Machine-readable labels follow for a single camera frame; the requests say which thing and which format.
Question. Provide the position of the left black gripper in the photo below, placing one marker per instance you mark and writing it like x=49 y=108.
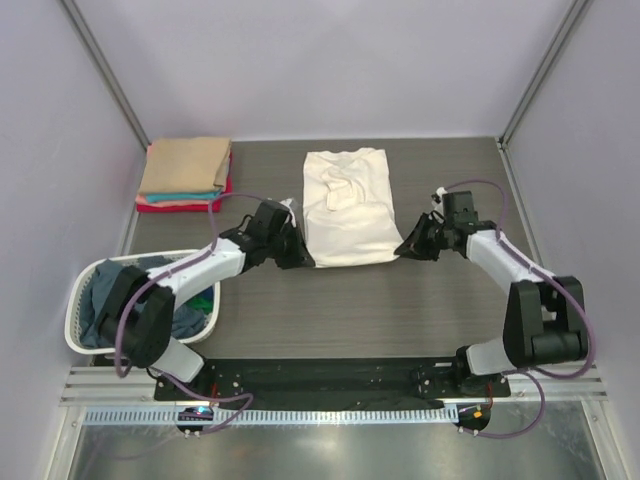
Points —
x=288 y=245

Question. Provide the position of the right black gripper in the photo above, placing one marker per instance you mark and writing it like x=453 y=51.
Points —
x=432 y=237

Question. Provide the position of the cream white t shirt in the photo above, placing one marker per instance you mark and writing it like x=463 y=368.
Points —
x=348 y=209

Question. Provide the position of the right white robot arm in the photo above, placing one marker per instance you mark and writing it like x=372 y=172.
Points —
x=545 y=327

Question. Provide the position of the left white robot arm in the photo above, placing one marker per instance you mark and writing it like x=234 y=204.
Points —
x=138 y=313

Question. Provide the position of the folded red t shirt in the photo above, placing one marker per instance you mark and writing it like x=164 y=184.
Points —
x=193 y=206

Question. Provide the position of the green garment in basket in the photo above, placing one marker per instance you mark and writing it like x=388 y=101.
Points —
x=202 y=304

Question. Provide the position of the grey blue shirt in basket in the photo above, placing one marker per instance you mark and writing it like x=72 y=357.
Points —
x=187 y=322

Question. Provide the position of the folded tan t shirt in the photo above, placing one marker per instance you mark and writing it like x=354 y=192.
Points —
x=186 y=165

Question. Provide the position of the folded teal t shirt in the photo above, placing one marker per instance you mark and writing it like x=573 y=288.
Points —
x=180 y=196

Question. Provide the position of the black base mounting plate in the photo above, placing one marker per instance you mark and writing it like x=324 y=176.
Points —
x=428 y=378

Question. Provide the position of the white plastic laundry basket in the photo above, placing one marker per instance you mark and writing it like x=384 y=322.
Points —
x=144 y=261

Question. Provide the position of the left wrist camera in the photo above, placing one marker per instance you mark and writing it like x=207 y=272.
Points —
x=272 y=218

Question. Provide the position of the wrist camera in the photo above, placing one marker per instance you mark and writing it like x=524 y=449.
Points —
x=455 y=209
x=272 y=218

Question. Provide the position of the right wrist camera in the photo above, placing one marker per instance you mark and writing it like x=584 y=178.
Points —
x=455 y=209

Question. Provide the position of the slotted white cable duct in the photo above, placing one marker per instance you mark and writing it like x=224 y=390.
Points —
x=200 y=415

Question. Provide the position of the right aluminium corner post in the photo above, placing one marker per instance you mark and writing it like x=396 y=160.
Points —
x=559 y=41

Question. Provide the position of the aluminium corner post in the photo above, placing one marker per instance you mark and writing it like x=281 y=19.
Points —
x=559 y=41
x=93 y=49

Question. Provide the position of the aluminium rail beam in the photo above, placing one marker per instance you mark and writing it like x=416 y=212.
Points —
x=100 y=386

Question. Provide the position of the left aluminium corner post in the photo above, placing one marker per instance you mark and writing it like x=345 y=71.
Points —
x=93 y=49

